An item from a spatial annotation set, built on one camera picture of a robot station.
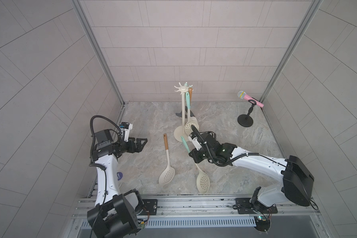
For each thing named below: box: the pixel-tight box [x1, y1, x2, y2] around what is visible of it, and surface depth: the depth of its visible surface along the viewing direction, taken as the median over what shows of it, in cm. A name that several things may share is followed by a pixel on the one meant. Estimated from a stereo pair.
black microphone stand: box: [237, 99, 257, 128], surface depth 107 cm
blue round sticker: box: [116, 171, 123, 181], surface depth 82 cm
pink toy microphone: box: [237, 90, 265, 108], surface depth 95 cm
